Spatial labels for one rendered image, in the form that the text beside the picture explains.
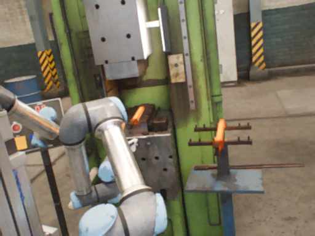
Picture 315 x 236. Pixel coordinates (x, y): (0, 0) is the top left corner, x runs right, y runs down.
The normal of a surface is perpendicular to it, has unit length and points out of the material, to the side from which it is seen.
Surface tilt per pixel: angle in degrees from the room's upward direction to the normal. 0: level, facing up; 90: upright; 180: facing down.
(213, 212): 90
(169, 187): 90
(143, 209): 40
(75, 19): 90
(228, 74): 90
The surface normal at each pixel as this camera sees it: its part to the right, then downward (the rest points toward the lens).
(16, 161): 0.88, 0.01
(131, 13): -0.11, 0.29
